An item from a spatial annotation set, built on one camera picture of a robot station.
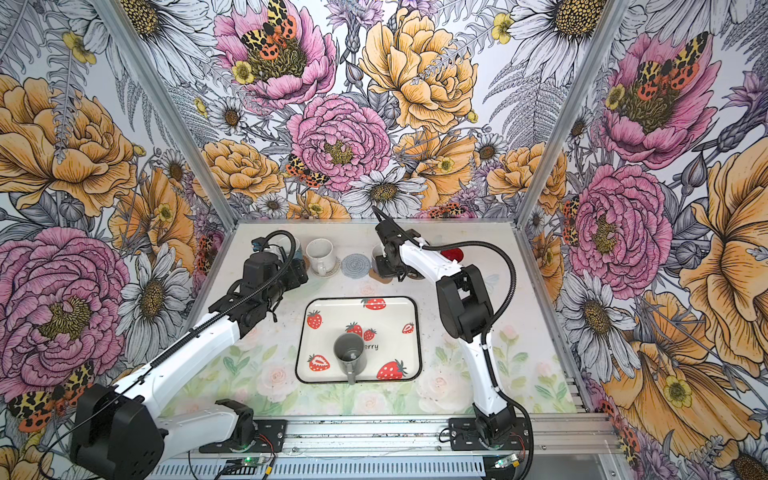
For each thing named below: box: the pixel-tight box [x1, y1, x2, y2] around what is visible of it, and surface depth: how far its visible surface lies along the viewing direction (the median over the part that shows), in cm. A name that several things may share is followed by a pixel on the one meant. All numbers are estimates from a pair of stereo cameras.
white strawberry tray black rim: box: [295, 296, 422, 383], surface depth 93 cm
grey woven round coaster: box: [341, 253, 371, 279], surface depth 111 cm
